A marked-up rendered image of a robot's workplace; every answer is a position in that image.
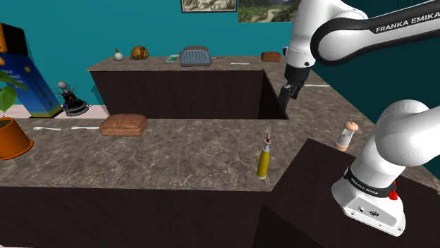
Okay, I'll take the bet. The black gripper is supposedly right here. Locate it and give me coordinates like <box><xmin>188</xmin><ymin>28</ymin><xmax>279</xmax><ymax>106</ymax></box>
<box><xmin>276</xmin><ymin>63</ymin><xmax>312</xmax><ymax>112</ymax></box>

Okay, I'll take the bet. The small brown bread loaf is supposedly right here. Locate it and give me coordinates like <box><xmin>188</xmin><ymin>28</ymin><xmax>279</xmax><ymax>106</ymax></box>
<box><xmin>260</xmin><ymin>51</ymin><xmax>282</xmax><ymax>63</ymax></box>

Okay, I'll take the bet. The yellow squeeze bottle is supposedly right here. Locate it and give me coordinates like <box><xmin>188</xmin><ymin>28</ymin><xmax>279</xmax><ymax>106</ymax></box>
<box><xmin>256</xmin><ymin>131</ymin><xmax>271</xmax><ymax>180</ymax></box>

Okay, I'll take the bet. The wooden pepper mill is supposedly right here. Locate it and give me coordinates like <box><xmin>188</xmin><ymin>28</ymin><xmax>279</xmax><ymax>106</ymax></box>
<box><xmin>333</xmin><ymin>121</ymin><xmax>360</xmax><ymax>153</ymax></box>

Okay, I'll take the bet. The grey toaster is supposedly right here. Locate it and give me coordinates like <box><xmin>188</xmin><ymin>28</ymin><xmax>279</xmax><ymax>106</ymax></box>
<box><xmin>179</xmin><ymin>46</ymin><xmax>212</xmax><ymax>68</ymax></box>

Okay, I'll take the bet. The dark robot stand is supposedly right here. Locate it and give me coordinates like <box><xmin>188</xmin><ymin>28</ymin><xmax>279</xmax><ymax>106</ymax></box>
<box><xmin>252</xmin><ymin>137</ymin><xmax>440</xmax><ymax>248</ymax></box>

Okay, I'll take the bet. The framed sketch picture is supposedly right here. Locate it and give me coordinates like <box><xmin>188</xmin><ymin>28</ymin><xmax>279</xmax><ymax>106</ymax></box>
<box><xmin>181</xmin><ymin>0</ymin><xmax>238</xmax><ymax>14</ymax></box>

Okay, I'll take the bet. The brown round gourd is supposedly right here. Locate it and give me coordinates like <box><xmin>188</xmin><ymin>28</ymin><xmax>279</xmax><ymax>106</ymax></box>
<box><xmin>130</xmin><ymin>45</ymin><xmax>149</xmax><ymax>61</ymax></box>

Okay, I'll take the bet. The large brown bread loaf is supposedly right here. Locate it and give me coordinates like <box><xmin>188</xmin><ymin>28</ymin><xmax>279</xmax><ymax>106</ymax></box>
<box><xmin>99</xmin><ymin>113</ymin><xmax>149</xmax><ymax>137</ymax></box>

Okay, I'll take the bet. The dark kitchen counter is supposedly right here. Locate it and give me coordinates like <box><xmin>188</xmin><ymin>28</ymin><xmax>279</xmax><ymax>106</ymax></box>
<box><xmin>0</xmin><ymin>56</ymin><xmax>440</xmax><ymax>248</ymax></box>

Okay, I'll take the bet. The black robot figure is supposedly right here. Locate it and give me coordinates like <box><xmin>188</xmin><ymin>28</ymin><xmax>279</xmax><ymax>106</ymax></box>
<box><xmin>56</xmin><ymin>80</ymin><xmax>91</xmax><ymax>117</ymax></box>

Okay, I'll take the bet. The blue cereal box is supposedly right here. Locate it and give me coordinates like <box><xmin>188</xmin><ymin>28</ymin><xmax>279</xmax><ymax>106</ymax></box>
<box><xmin>0</xmin><ymin>52</ymin><xmax>63</xmax><ymax>118</ymax></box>

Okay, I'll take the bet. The orange plant pot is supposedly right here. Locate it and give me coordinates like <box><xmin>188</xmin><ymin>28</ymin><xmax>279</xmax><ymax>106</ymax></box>
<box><xmin>0</xmin><ymin>71</ymin><xmax>35</xmax><ymax>161</ymax></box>

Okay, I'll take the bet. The landscape wall picture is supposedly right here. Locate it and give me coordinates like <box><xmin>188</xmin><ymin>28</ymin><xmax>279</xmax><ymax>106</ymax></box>
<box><xmin>238</xmin><ymin>0</ymin><xmax>302</xmax><ymax>23</ymax></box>

